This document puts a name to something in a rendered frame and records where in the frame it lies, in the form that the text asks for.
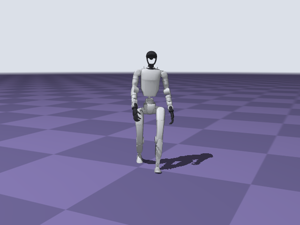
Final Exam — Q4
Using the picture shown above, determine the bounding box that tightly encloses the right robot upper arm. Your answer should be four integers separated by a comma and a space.
132, 69, 142, 93

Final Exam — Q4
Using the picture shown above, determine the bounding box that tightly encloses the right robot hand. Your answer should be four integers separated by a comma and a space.
132, 103, 141, 122

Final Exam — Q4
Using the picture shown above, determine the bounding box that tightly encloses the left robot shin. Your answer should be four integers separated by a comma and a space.
155, 139, 163, 167

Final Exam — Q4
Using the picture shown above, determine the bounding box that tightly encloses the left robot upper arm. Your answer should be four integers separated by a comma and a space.
160, 70, 170, 95

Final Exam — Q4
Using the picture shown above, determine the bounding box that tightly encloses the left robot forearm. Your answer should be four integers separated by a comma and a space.
165, 89, 173, 110

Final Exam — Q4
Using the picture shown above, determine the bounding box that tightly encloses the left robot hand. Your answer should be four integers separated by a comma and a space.
169, 106, 174, 124

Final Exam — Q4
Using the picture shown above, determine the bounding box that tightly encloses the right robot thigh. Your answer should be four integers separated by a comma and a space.
135, 107, 144, 144

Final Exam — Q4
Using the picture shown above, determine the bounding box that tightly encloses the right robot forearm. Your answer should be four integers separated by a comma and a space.
131, 87, 137, 107

